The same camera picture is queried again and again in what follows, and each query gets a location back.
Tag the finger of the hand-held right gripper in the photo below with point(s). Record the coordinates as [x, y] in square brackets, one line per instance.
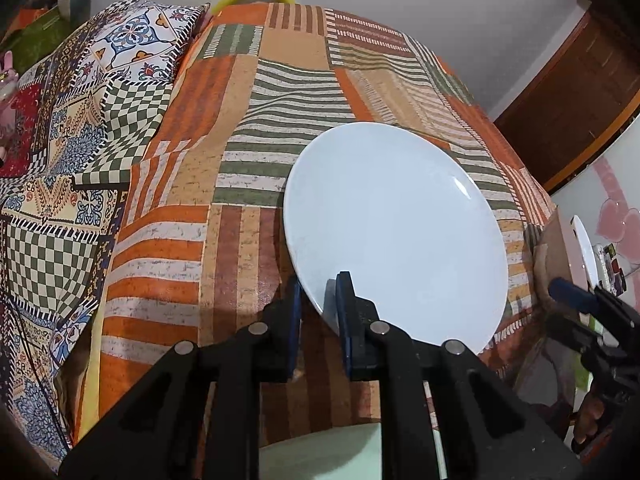
[570, 293]
[570, 332]

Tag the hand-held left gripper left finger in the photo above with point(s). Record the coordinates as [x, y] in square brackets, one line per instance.
[295, 327]

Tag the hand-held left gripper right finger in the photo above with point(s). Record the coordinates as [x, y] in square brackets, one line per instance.
[345, 327]

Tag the large white plate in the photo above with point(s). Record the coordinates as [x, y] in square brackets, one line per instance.
[395, 230]

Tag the person's right hand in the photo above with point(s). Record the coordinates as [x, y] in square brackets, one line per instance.
[587, 420]

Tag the brown board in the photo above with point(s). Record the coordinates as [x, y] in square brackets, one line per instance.
[555, 260]

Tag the orange striped patchwork blanket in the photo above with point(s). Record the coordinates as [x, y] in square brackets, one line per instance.
[225, 260]

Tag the white wardrobe with pink hearts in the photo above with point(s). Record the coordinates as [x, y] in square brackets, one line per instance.
[615, 185]

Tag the brown wooden door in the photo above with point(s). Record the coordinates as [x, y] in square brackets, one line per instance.
[575, 105]

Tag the checkered patterned quilt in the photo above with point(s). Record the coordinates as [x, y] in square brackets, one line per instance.
[55, 240]

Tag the floral patterned pillow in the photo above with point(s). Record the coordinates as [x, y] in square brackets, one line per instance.
[135, 35]

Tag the pink toy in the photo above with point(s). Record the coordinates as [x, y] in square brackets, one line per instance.
[7, 90]

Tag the green box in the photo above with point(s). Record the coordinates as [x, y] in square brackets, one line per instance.
[35, 30]

